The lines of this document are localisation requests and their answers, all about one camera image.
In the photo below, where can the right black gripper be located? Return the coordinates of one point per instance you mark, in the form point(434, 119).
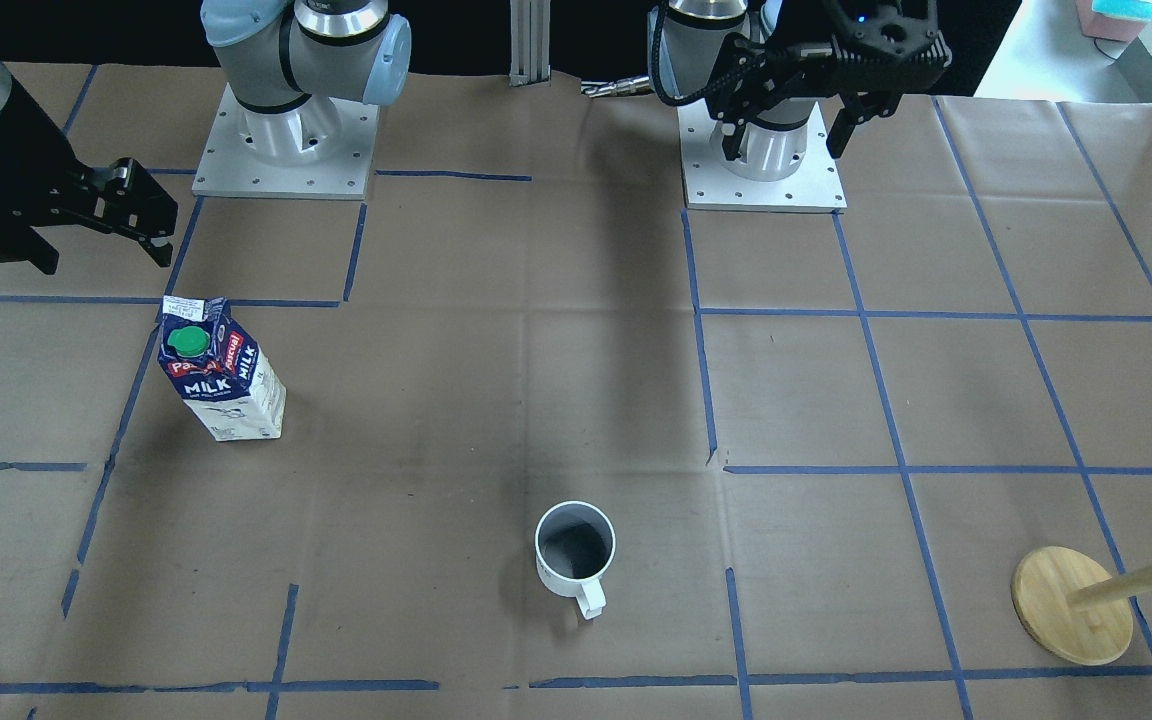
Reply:
point(8, 150)

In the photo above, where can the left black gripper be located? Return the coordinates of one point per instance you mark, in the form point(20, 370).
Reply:
point(748, 98)

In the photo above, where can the white mug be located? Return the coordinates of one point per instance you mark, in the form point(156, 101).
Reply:
point(574, 544)

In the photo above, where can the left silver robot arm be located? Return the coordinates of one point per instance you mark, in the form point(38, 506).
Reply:
point(684, 42)

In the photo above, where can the blue white milk carton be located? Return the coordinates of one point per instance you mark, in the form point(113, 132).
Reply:
point(219, 370)

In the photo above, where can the wooden mug tree stand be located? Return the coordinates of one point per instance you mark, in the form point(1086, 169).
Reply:
point(1073, 607)

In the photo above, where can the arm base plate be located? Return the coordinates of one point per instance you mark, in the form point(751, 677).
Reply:
point(788, 170)
point(320, 151)

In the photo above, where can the aluminium frame post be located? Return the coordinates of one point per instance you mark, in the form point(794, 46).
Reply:
point(529, 30)

